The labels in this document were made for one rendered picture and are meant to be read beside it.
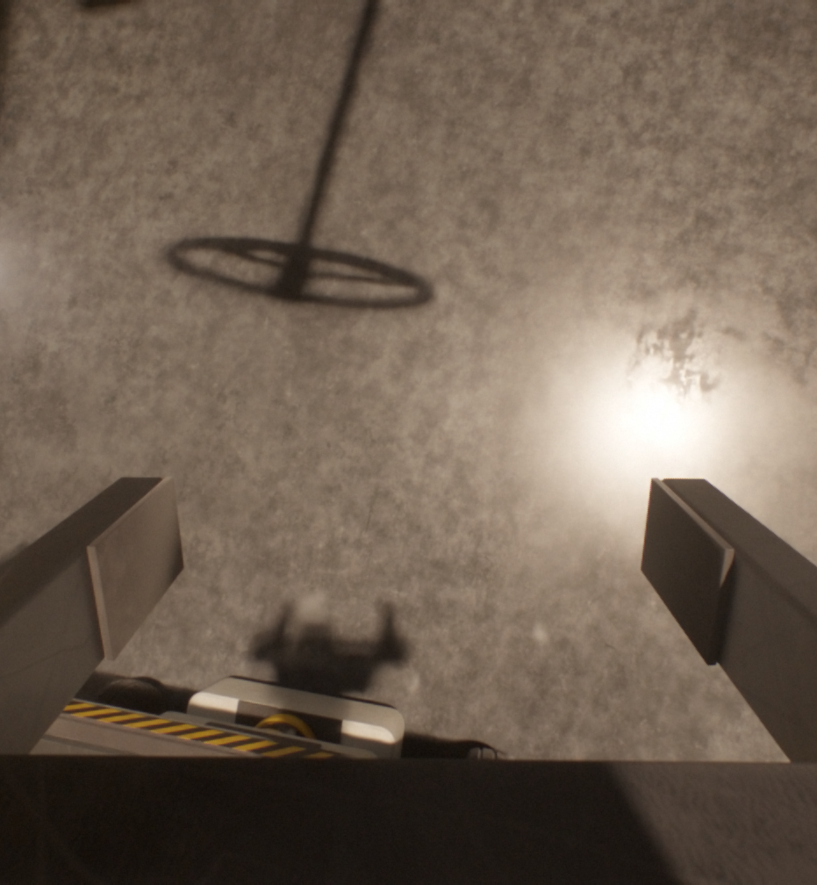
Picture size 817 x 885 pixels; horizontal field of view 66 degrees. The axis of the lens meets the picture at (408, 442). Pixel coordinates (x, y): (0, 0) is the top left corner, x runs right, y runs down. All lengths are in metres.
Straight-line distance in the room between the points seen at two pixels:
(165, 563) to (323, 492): 0.76
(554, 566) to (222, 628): 0.49
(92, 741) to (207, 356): 0.56
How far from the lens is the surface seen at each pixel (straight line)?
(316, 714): 0.83
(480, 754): 0.84
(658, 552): 0.16
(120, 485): 0.17
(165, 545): 0.17
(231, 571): 0.97
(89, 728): 0.71
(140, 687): 0.96
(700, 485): 0.17
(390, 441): 0.91
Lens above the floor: 0.89
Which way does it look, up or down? 79 degrees down
